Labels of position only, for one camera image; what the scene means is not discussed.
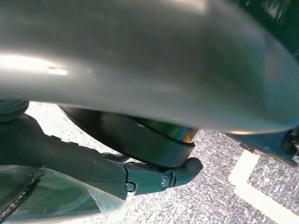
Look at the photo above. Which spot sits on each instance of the black robot foot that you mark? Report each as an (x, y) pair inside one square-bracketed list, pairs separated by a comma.
[(116, 139)]

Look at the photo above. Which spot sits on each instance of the yellow floor tape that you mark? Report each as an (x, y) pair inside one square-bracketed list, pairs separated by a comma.
[(242, 173)]

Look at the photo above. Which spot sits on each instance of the clear plastic film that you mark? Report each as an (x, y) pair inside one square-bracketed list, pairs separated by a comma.
[(69, 201)]

